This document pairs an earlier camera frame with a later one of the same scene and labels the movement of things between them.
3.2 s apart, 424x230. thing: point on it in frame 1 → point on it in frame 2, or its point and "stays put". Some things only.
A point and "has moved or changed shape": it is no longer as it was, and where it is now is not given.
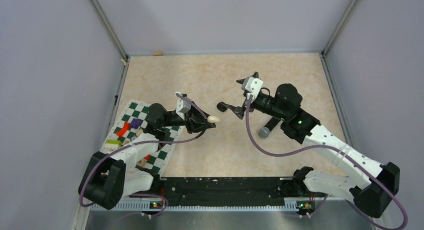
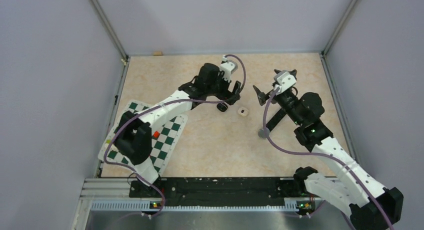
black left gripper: x=195 y=122 → x=226 y=94
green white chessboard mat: x=131 y=125 stays put
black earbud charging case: x=222 y=106 stays put
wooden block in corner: x=157 y=53 stays put
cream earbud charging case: x=213 y=119 has moved or changed shape
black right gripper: x=239 y=111 → x=263 y=97
